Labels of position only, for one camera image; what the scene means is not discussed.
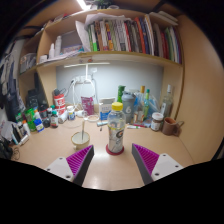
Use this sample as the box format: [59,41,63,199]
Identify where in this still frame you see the white paper sheet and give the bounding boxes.
[0,119,14,141]

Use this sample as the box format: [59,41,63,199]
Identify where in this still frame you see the black coiled cord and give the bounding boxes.
[11,146,21,161]

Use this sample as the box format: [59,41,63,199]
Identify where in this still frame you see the cream round cup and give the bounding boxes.
[71,131,91,151]

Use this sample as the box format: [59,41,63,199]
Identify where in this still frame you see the red and white canister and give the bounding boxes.
[53,92,67,116]

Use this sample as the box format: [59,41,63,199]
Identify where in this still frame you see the brown jar white lid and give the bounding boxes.
[150,112,165,132]

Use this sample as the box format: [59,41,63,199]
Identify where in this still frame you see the slim bottle green top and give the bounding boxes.
[143,88,151,119]

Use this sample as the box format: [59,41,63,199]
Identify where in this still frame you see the dark hanging clothes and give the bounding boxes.
[0,41,26,118]

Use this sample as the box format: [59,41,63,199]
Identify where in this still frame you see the green canister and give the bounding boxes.
[26,119,37,132]
[24,108,36,122]

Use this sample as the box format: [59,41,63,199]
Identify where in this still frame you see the slim bottle orange top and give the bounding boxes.
[139,85,147,116]

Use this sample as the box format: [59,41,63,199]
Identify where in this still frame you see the silver can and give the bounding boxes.
[18,134,30,146]

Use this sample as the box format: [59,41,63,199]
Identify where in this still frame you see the tall green bottle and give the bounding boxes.
[116,84,127,104]

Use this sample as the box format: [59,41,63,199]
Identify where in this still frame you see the tall clear glass bottle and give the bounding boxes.
[160,84,174,118]

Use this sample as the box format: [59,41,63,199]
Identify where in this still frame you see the white tub blue lid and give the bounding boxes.
[33,117,45,133]

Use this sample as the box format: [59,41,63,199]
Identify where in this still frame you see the pale blue hairbrush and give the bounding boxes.
[96,119,109,127]

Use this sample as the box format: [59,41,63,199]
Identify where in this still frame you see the bright tube light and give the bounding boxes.
[76,0,88,11]

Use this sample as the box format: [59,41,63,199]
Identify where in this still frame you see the brown mug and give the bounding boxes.
[162,116,185,136]

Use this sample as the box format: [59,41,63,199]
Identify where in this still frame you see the black appliance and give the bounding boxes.
[25,88,42,111]

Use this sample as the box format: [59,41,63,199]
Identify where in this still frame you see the small dark bottle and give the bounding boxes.
[49,110,60,129]

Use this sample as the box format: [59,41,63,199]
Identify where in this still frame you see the blue and white carton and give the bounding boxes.
[98,97,116,121]

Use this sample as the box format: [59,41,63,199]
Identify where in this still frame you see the clear drink bottle yellow cap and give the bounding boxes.
[106,101,127,154]

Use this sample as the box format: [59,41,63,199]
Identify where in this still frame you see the black bag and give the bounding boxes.
[0,136,14,160]

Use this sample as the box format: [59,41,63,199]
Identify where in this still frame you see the grey shaker bottle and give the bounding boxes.
[121,90,137,124]

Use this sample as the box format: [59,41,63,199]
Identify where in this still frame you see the wooden shelf unit with books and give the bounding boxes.
[18,4,186,128]

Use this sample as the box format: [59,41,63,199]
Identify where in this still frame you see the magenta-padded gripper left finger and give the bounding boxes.
[43,144,95,186]

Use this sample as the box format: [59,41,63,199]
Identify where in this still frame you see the black tube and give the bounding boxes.
[11,123,22,143]

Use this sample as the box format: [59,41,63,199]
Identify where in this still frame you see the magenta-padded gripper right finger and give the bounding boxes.
[130,143,184,185]

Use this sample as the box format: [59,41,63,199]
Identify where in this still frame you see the white wall socket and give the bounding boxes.
[73,75,93,84]

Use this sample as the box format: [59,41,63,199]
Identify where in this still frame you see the thin stirring stick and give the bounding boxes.
[80,119,86,142]

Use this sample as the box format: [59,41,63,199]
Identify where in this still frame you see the magenta pouch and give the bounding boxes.
[80,96,95,116]

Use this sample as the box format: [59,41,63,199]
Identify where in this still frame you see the white bottle orange cap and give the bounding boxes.
[21,119,32,137]

